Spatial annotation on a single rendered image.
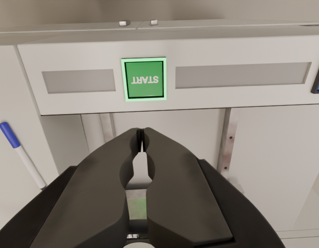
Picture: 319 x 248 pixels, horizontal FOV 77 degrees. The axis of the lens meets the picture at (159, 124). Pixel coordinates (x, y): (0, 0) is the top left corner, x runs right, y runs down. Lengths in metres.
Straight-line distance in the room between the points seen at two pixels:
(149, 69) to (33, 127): 0.18
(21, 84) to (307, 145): 0.61
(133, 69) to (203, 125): 0.26
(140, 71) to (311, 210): 0.86
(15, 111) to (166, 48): 0.22
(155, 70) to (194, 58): 0.05
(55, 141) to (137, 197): 0.25
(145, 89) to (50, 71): 0.12
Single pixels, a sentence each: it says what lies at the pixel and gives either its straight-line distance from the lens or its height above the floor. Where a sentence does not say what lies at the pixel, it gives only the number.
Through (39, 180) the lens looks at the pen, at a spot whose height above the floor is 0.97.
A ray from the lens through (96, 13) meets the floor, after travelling 1.25.
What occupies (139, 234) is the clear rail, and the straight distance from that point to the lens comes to 0.60.
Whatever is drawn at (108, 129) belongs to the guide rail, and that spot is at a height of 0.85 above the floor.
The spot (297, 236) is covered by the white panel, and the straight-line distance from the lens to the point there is 0.88.
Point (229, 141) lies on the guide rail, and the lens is 0.48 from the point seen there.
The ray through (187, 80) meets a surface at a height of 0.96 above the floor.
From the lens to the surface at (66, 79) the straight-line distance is 0.29.
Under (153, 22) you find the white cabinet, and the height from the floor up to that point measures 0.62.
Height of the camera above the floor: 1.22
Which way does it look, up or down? 61 degrees down
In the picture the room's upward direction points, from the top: 174 degrees clockwise
